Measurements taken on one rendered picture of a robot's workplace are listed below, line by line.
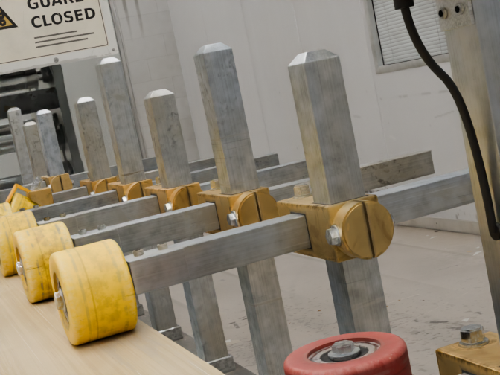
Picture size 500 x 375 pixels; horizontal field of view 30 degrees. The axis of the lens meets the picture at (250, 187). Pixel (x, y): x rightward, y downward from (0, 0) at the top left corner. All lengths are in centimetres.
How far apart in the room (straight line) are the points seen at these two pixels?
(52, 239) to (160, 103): 33
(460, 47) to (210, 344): 80
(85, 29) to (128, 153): 160
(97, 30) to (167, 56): 670
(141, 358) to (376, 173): 53
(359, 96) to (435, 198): 547
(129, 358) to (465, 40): 34
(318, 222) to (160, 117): 50
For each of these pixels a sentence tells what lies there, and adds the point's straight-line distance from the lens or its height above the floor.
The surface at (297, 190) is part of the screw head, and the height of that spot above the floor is 98.
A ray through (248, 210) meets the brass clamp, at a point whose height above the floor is 95.
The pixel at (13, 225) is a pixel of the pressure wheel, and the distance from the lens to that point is 127.
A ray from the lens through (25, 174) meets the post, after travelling 275.
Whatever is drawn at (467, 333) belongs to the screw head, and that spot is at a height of 88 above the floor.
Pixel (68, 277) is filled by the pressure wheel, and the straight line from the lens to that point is 77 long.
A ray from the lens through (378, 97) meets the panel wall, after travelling 615.
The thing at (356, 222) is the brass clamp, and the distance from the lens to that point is 79.
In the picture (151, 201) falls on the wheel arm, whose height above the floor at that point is 96.
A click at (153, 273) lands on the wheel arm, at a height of 95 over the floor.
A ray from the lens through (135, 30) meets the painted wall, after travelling 974.
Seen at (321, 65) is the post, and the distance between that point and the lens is 81.
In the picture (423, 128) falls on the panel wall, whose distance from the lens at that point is 575.
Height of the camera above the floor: 108
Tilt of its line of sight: 6 degrees down
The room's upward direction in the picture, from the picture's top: 11 degrees counter-clockwise
